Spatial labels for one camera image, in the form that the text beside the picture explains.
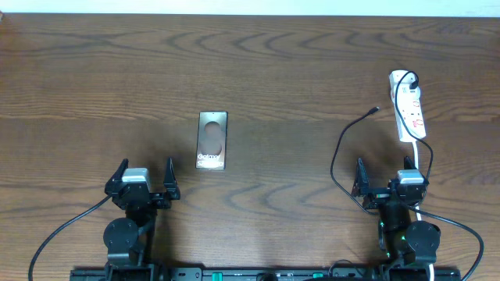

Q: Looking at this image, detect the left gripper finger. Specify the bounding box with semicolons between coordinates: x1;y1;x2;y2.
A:
163;158;180;194
109;158;129;186

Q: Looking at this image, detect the Samsung Galaxy smartphone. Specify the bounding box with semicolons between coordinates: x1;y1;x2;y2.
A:
195;111;228;170

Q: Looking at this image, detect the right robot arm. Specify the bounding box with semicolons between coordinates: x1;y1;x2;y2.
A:
351;157;441;280

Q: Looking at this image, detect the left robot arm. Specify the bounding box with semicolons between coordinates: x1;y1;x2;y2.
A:
103;158;180;281

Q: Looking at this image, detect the white power strip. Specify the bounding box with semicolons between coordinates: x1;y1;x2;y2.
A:
388;69;426;143

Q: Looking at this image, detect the white power strip cord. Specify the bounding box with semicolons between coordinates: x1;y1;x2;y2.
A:
411;140;436;281

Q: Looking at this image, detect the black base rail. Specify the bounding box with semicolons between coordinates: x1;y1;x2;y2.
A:
70;266;462;281

